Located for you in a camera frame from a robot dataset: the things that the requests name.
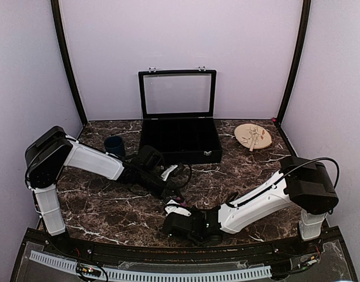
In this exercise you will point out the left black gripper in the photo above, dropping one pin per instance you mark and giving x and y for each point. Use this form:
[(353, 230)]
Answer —
[(167, 191)]

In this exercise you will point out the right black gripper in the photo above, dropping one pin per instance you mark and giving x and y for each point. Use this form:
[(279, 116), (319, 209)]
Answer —
[(195, 211)]

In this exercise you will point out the maroon orange purple sock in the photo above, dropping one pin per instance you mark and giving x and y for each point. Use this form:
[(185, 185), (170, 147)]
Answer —
[(180, 202)]

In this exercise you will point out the black storage box with lid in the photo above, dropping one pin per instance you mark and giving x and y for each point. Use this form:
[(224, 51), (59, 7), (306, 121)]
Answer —
[(178, 115)]

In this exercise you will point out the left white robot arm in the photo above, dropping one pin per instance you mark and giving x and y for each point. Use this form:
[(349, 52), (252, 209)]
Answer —
[(54, 150)]

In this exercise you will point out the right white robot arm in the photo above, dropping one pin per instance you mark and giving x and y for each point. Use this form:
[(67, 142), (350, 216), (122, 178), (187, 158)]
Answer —
[(302, 182)]

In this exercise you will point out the dark blue cup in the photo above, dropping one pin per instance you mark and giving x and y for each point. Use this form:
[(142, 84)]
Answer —
[(115, 145)]

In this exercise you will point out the black front rail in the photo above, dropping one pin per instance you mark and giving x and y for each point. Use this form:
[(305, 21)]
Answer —
[(271, 251)]

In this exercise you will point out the left black frame post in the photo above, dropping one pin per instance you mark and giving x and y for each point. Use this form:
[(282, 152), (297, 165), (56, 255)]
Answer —
[(60, 34)]

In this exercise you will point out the black frame post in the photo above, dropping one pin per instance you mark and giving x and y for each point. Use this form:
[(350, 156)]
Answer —
[(60, 34), (302, 30)]

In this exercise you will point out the right black frame post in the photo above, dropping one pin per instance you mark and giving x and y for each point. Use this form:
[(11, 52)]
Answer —
[(302, 30)]

